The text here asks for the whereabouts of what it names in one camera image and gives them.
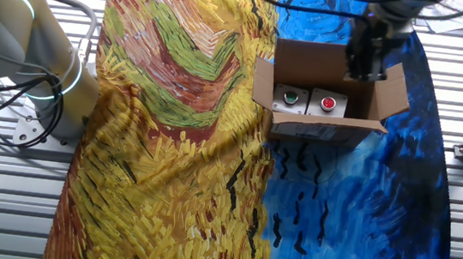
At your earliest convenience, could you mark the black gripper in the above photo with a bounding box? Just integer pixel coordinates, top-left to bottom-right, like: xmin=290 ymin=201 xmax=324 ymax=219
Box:
xmin=342 ymin=13 xmax=408 ymax=87

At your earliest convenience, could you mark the Van Gogh print cloth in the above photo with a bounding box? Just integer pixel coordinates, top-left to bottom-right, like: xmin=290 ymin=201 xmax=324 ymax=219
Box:
xmin=40 ymin=0 xmax=463 ymax=259

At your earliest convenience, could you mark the grey base cable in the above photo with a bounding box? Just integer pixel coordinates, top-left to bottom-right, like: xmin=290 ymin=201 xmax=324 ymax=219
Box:
xmin=38 ymin=0 xmax=100 ymax=67

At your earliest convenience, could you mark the brown cardboard box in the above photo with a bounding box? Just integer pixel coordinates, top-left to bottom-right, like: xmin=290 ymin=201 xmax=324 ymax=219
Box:
xmin=246 ymin=35 xmax=417 ymax=155

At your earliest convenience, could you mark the grey green-button switch box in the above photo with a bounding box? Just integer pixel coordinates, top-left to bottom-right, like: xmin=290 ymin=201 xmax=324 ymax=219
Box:
xmin=270 ymin=83 xmax=311 ymax=117

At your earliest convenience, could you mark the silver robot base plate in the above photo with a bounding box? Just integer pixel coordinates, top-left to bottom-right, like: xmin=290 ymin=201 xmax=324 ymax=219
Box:
xmin=11 ymin=93 xmax=87 ymax=154

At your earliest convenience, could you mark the robot cable bundle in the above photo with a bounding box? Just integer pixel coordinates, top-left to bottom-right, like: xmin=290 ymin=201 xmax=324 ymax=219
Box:
xmin=0 ymin=51 xmax=70 ymax=154

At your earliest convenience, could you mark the grey red-button switch box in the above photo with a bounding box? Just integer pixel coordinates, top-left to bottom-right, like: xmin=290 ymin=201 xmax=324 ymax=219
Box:
xmin=304 ymin=87 xmax=350 ymax=120

